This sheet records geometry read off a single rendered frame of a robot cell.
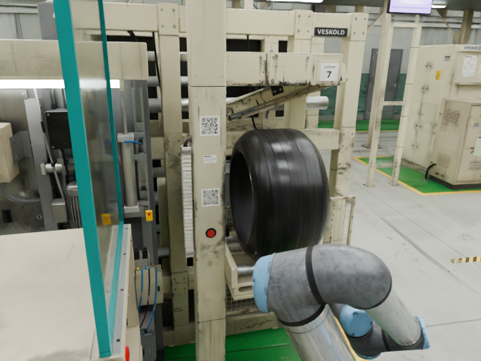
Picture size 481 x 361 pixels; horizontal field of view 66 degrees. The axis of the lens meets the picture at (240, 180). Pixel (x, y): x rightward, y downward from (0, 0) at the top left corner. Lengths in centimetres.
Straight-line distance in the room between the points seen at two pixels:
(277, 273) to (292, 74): 118
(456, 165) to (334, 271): 538
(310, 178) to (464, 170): 483
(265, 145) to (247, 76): 39
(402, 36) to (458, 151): 719
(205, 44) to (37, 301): 96
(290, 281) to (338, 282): 9
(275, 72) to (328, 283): 119
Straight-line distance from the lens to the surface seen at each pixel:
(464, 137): 598
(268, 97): 188
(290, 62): 177
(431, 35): 1334
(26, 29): 1127
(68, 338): 79
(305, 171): 142
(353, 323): 119
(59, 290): 93
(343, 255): 74
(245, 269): 160
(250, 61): 170
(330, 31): 220
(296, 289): 75
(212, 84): 140
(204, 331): 183
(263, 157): 140
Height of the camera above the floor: 175
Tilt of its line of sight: 18 degrees down
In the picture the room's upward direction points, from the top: 1 degrees clockwise
